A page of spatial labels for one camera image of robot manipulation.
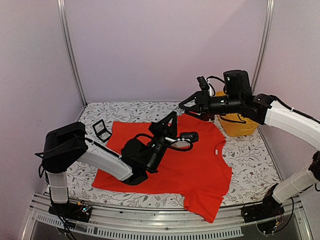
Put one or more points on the right aluminium corner post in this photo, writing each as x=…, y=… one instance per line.
x=270, y=6

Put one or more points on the left aluminium corner post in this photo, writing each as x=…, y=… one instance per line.
x=61, y=7

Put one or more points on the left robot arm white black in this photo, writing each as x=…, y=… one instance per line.
x=71, y=143

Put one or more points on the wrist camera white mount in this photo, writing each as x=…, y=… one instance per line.
x=205, y=85
x=184, y=140

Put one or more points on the floral patterned table mat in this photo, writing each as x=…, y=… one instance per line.
x=253, y=170

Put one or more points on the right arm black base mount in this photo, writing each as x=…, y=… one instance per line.
x=256, y=211

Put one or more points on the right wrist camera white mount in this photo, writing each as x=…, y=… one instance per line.
x=205, y=85

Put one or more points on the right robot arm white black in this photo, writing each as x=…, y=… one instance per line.
x=265, y=110

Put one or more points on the aluminium corner post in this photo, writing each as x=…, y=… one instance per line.
x=270, y=6
x=61, y=7

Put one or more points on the aluminium front rail frame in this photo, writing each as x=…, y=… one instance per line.
x=116, y=222

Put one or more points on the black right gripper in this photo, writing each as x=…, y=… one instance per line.
x=196, y=107

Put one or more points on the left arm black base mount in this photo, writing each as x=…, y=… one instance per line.
x=79, y=211

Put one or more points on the red t-shirt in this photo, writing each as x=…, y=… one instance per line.
x=200, y=175

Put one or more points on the yellow plastic basket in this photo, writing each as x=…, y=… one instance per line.
x=235, y=125

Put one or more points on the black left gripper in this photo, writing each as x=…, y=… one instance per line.
x=161, y=128

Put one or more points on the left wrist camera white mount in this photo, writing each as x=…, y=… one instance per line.
x=184, y=140

